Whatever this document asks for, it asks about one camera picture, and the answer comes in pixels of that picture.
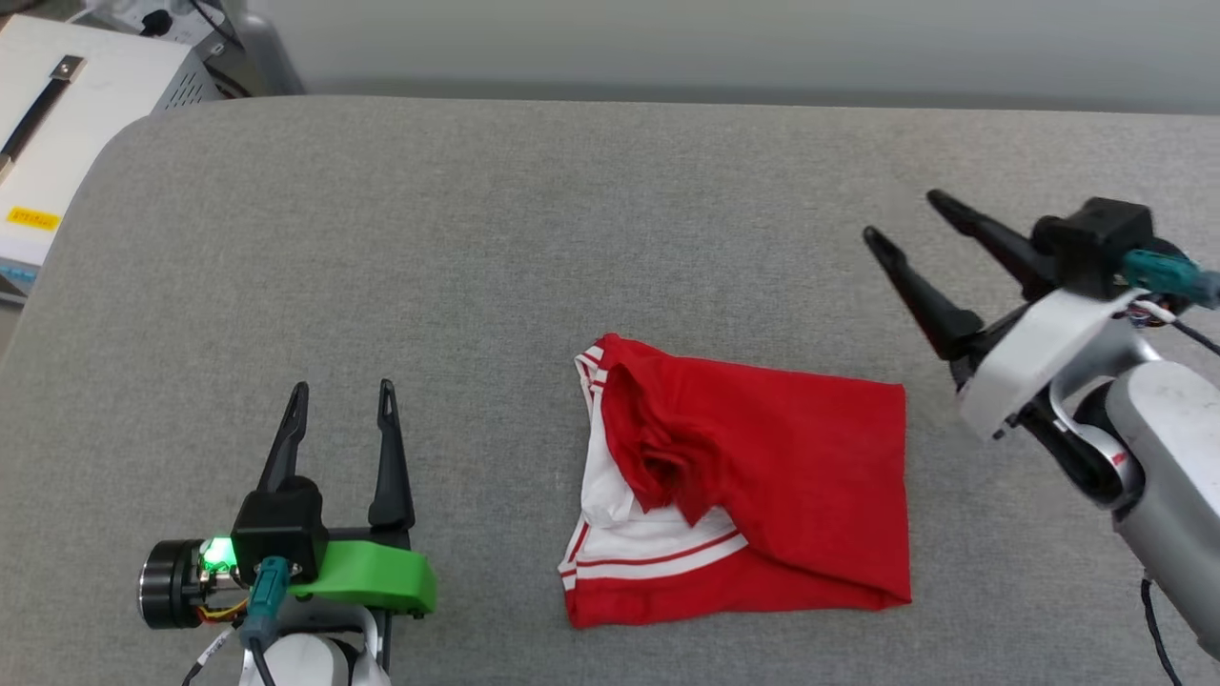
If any teal plug right camera cable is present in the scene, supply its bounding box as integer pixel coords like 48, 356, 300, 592
1123, 250, 1220, 355

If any teal plug left camera cable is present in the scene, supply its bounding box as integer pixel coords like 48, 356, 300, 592
238, 557, 290, 686

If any white socket box with plug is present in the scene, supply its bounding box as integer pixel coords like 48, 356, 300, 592
71, 0, 239, 47

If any black floor cable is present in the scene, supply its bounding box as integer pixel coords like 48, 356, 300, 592
186, 0, 254, 96

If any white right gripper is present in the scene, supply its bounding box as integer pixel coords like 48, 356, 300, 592
863, 189, 1160, 441

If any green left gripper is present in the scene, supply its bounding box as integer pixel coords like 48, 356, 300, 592
138, 378, 438, 668

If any teal plug camera cable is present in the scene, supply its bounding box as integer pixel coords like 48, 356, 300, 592
1123, 250, 1220, 355
238, 557, 290, 686

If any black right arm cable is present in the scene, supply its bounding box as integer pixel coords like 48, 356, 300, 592
1139, 576, 1183, 686

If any red and white shirt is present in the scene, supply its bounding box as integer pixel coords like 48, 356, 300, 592
558, 333, 913, 630

